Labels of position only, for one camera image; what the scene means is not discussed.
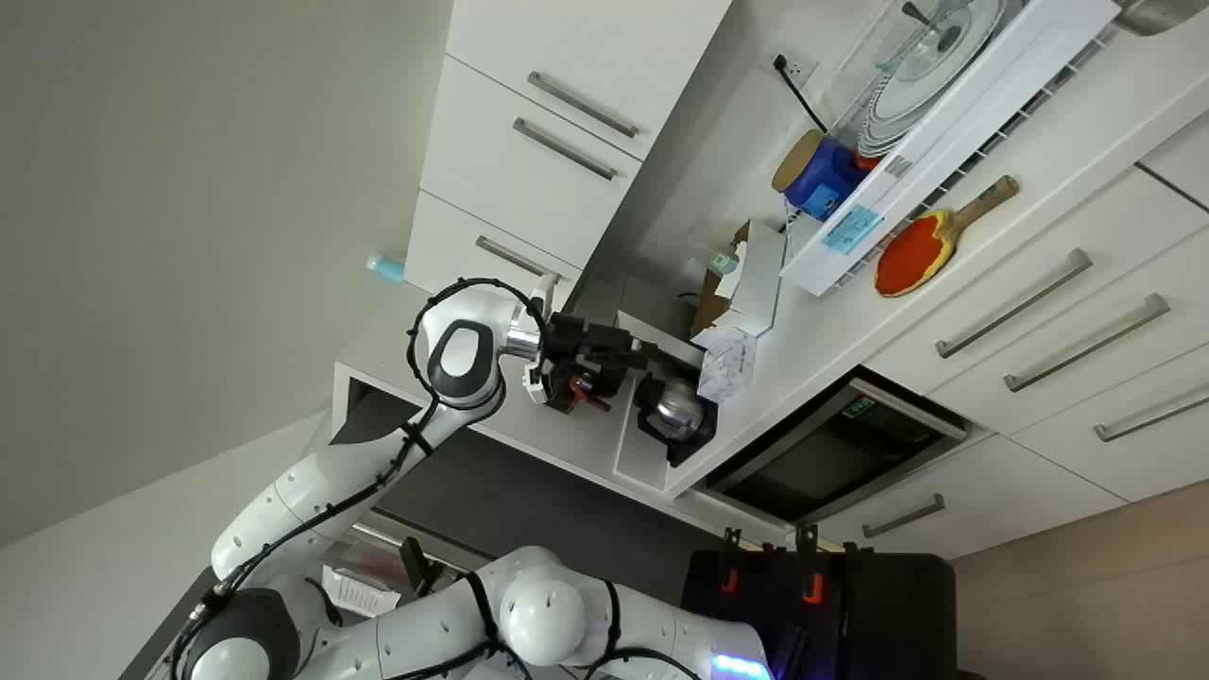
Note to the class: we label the steel coffee carafe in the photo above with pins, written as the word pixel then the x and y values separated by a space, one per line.
pixel 670 410

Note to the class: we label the black case with orange latches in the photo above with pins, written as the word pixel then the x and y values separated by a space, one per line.
pixel 846 615

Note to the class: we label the white wire dish rack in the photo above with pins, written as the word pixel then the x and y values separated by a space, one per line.
pixel 1033 46

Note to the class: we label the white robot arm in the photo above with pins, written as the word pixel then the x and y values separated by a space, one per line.
pixel 266 615

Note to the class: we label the white stirrer box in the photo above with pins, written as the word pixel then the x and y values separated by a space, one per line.
pixel 726 361

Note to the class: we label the glass bowl on rack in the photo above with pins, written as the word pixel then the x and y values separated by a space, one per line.
pixel 918 50

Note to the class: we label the built-in oven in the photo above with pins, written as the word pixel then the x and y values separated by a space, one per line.
pixel 836 446

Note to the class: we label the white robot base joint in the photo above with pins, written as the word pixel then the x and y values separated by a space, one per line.
pixel 528 615

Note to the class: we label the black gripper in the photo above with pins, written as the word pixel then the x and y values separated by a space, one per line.
pixel 582 363

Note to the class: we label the blue canister with lid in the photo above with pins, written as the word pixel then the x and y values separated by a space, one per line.
pixel 818 177

